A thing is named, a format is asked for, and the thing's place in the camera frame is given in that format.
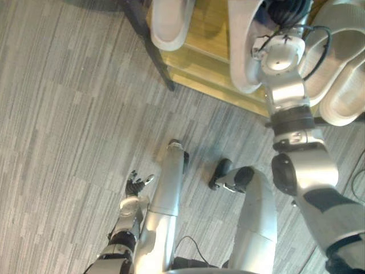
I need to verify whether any silver robot leg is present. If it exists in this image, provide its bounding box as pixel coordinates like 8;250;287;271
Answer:
209;158;279;274
133;139;190;274

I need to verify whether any black floor cable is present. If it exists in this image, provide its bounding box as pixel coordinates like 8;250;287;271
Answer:
173;235;213;265
350;150;365;202

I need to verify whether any wooden shoe rack dark frame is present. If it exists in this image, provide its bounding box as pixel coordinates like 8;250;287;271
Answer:
122;0;365;130

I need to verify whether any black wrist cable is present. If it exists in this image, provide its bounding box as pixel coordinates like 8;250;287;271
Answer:
296;25;334;81

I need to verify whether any white slipper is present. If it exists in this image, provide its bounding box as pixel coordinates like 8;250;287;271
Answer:
149;0;197;53
298;0;365;107
318;61;365;127
227;0;272;94

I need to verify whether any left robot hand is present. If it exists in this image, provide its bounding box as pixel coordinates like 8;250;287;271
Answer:
125;170;156;198

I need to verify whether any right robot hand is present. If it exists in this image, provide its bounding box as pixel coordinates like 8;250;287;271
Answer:
262;0;314;30

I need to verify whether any left silver robot leg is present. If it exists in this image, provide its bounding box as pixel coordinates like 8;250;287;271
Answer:
133;139;190;274

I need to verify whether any right silver robot leg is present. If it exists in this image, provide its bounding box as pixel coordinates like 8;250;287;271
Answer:
209;158;279;274

